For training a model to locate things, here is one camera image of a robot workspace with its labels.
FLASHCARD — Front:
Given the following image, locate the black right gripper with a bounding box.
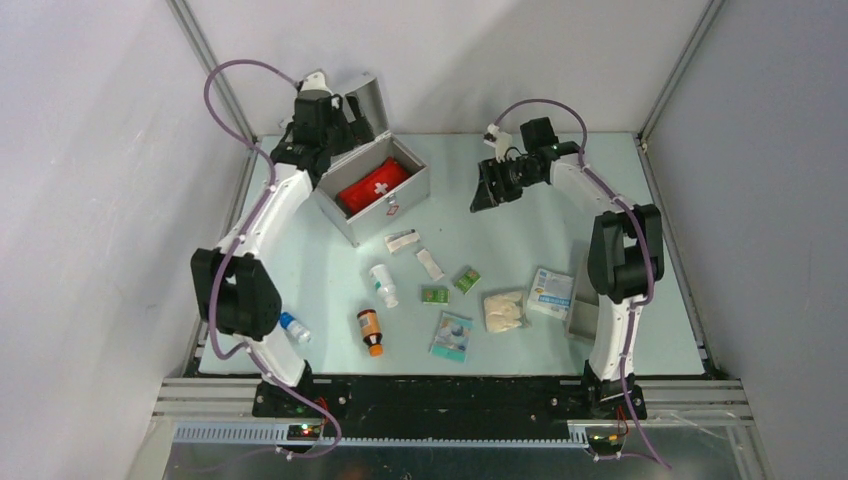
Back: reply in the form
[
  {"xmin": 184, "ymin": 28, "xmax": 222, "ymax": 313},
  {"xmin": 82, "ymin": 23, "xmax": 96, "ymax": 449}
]
[{"xmin": 470, "ymin": 155, "xmax": 543, "ymax": 213}]

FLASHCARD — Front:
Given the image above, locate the red first aid pouch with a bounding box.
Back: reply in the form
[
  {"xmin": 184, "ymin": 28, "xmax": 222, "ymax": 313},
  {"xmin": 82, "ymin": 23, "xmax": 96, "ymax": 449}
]
[{"xmin": 336, "ymin": 157, "xmax": 411, "ymax": 215}]

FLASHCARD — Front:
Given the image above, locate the white blue gauze packet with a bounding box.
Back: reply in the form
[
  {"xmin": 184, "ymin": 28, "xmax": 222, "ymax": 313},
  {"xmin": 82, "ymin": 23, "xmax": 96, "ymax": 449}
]
[{"xmin": 526, "ymin": 267, "xmax": 574, "ymax": 320}]

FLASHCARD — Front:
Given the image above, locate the white medicine bottle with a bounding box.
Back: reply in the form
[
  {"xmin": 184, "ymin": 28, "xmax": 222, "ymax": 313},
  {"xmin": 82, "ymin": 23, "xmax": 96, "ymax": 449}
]
[{"xmin": 369, "ymin": 264, "xmax": 399, "ymax": 308}]

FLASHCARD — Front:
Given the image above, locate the teal mask packet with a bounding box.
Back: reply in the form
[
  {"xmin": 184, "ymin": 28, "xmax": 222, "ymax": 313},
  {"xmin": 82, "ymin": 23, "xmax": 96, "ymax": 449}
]
[{"xmin": 429, "ymin": 312, "xmax": 473, "ymax": 363}]

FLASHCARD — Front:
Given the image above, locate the grey divided tray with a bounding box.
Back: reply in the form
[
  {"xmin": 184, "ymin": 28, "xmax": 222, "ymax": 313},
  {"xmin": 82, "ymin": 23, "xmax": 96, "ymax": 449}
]
[{"xmin": 565, "ymin": 252, "xmax": 609, "ymax": 345}]

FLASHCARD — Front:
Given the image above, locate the brown syrup bottle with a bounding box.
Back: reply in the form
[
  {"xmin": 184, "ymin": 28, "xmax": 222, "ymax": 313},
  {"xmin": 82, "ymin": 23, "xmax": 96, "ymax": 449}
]
[{"xmin": 357, "ymin": 309, "xmax": 384, "ymax": 357}]

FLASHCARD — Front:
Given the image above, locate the blue cap clear bottle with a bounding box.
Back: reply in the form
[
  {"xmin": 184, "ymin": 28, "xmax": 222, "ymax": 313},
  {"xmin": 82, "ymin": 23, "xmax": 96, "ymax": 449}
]
[{"xmin": 279, "ymin": 312, "xmax": 312, "ymax": 344}]

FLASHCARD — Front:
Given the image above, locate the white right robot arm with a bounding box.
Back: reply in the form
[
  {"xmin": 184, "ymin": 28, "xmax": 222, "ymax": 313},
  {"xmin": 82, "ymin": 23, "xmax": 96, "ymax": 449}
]
[{"xmin": 469, "ymin": 117, "xmax": 664, "ymax": 418}]

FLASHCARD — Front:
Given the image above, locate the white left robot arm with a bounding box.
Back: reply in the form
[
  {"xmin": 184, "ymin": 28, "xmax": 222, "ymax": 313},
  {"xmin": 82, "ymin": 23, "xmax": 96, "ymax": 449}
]
[{"xmin": 190, "ymin": 86, "xmax": 376, "ymax": 417}]

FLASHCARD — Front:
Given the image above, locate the silver metal case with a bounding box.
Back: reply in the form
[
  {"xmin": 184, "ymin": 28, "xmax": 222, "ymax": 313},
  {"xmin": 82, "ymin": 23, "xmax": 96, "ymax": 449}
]
[{"xmin": 314, "ymin": 73, "xmax": 431, "ymax": 247}]

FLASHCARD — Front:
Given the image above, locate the white bandage roll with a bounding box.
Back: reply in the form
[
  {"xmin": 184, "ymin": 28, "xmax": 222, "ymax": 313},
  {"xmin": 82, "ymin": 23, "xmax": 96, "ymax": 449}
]
[{"xmin": 416, "ymin": 248, "xmax": 444, "ymax": 281}]

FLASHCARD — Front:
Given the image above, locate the green small box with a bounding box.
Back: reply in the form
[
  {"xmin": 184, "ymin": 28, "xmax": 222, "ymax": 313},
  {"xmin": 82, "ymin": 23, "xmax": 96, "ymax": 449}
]
[{"xmin": 453, "ymin": 267, "xmax": 481, "ymax": 295}]

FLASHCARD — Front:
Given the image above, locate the white wrapped bandage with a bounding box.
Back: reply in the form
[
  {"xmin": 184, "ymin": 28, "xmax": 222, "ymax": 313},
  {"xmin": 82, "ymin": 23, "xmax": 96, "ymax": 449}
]
[{"xmin": 384, "ymin": 229, "xmax": 421, "ymax": 254}]

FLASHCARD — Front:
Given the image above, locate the green flat sachet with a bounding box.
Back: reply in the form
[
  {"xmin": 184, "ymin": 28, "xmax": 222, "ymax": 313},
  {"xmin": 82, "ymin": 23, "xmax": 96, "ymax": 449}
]
[{"xmin": 420, "ymin": 286, "xmax": 451, "ymax": 305}]

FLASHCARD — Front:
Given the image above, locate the beige gloves bag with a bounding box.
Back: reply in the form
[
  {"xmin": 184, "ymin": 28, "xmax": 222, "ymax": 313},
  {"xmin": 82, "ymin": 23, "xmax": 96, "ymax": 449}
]
[{"xmin": 482, "ymin": 290, "xmax": 530, "ymax": 333}]

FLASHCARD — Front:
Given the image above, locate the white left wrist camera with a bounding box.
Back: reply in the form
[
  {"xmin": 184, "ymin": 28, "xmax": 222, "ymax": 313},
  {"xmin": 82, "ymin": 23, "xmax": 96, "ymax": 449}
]
[{"xmin": 296, "ymin": 70, "xmax": 343, "ymax": 110}]

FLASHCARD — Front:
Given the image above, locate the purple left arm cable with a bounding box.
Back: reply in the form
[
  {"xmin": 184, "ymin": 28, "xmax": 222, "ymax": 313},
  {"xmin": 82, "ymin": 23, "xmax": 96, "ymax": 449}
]
[{"xmin": 202, "ymin": 59, "xmax": 343, "ymax": 461}]

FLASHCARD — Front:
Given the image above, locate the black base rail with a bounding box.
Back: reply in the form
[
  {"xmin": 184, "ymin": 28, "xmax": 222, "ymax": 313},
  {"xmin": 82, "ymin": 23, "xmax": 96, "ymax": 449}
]
[{"xmin": 251, "ymin": 375, "xmax": 647, "ymax": 441}]

